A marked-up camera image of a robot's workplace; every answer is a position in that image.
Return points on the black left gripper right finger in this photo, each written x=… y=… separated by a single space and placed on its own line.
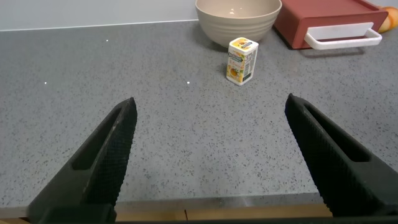
x=329 y=161

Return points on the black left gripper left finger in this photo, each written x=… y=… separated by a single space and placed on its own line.
x=102 y=161

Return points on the small yellow white carton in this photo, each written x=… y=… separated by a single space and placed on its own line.
x=241 y=62

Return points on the orange glazed bread roll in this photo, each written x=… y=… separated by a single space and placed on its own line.
x=390 y=18

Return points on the beige ribbed bowl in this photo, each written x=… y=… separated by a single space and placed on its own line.
x=237 y=21

